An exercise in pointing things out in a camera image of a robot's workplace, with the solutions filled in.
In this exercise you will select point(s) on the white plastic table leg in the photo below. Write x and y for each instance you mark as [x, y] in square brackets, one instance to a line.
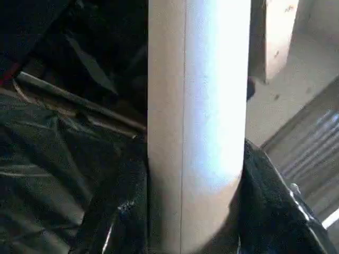
[201, 119]

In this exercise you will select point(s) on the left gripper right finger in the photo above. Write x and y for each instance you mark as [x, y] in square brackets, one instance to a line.
[272, 206]

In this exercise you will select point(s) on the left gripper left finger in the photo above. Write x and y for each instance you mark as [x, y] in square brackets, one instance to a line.
[119, 211]

